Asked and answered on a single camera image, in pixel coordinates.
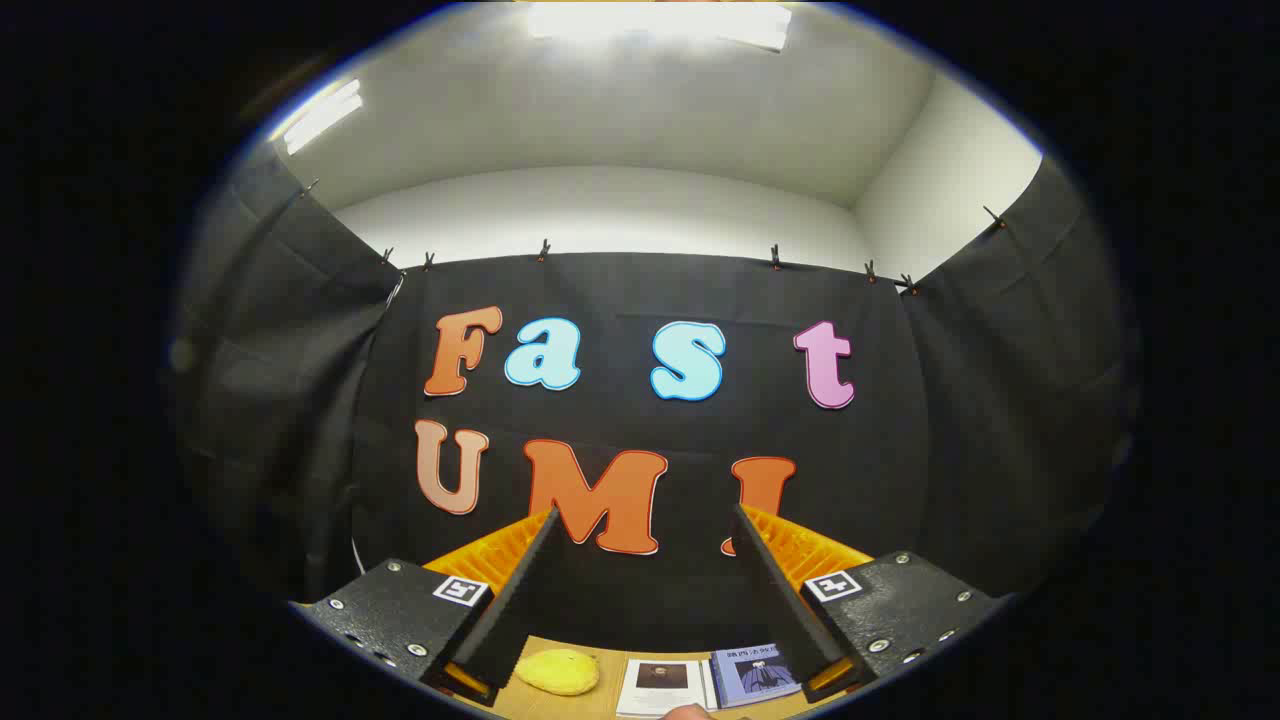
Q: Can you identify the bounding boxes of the white portrait cover book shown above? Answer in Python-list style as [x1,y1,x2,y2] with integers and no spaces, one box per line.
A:
[615,658,719,719]

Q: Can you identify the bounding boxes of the blue cover book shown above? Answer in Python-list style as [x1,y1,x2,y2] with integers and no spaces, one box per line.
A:
[710,643,803,709]

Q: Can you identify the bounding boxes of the row of black cloth clips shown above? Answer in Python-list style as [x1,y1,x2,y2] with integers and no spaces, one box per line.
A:
[300,178,1009,296]

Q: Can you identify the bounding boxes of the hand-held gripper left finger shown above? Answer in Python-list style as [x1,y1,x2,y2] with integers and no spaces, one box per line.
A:
[290,505,561,706]

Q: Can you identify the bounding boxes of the yellow plush bread toy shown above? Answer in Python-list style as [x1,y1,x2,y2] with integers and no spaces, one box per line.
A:
[515,648,601,697]

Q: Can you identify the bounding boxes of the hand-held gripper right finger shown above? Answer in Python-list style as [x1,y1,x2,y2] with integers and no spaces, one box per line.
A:
[733,503,1011,703]

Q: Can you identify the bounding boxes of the narrow ceiling light panel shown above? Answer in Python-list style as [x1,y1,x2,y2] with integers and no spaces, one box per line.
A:
[280,78,366,156]

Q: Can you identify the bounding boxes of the large ceiling light panel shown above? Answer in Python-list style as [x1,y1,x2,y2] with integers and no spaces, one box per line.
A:
[525,0,791,53]

